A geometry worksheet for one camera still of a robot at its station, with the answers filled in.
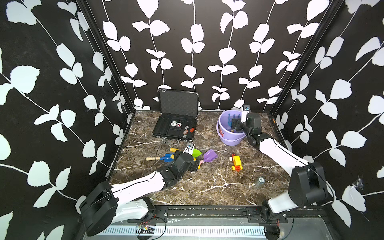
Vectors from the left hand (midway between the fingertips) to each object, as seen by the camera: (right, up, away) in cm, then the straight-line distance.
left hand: (192, 152), depth 82 cm
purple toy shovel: (+11, -4, +13) cm, 18 cm away
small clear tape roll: (+38, -15, -3) cm, 41 cm away
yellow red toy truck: (+27, -7, +5) cm, 28 cm away
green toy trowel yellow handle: (+2, -3, +15) cm, 15 cm away
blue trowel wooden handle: (-15, -5, +8) cm, 18 cm away
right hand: (+28, +22, +5) cm, 36 cm away
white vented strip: (+22, -35, -12) cm, 43 cm away
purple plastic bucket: (+23, +8, +10) cm, 26 cm away
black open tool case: (-12, +20, +32) cm, 40 cm away
